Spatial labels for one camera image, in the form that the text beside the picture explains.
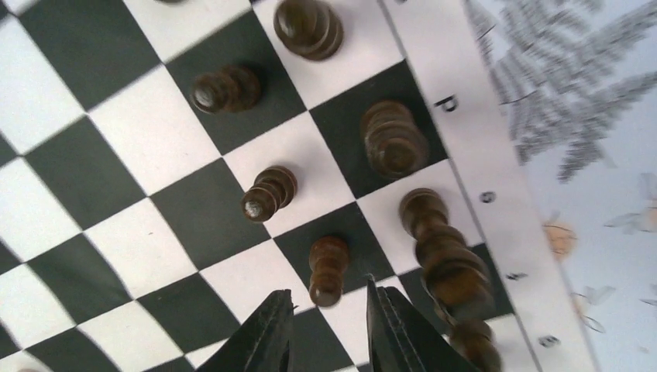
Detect floral patterned table mat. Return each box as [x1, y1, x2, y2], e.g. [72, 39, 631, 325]
[465, 0, 656, 371]

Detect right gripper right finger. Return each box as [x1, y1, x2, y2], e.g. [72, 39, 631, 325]
[366, 279, 476, 372]

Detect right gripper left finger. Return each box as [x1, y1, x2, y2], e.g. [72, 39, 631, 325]
[197, 289, 294, 372]

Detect wooden chessboard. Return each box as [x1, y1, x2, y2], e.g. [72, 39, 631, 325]
[1, 1, 595, 371]

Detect dark pawn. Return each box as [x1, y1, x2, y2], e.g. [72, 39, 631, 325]
[308, 236, 349, 308]

